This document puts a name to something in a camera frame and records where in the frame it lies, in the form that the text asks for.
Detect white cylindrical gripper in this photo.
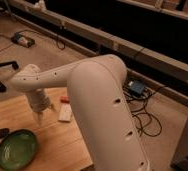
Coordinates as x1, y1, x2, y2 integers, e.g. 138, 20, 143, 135
27, 89, 55, 124

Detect white rectangular eraser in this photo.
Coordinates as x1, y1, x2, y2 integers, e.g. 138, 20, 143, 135
58, 104, 72, 122

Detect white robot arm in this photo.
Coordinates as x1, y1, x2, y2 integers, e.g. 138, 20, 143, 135
11, 54, 150, 171

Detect green round plate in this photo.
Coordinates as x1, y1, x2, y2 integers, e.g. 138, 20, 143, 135
0, 129, 39, 171

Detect power strip on floor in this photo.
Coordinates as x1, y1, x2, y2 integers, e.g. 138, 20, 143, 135
11, 33, 35, 48

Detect blue power adapter box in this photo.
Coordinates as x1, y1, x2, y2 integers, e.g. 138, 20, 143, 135
128, 80, 146, 97

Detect black tangled floor cables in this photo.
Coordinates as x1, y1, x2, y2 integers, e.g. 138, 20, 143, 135
121, 78, 168, 138

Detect long metal shelf rail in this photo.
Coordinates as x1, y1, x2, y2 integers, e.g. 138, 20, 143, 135
9, 0, 188, 84

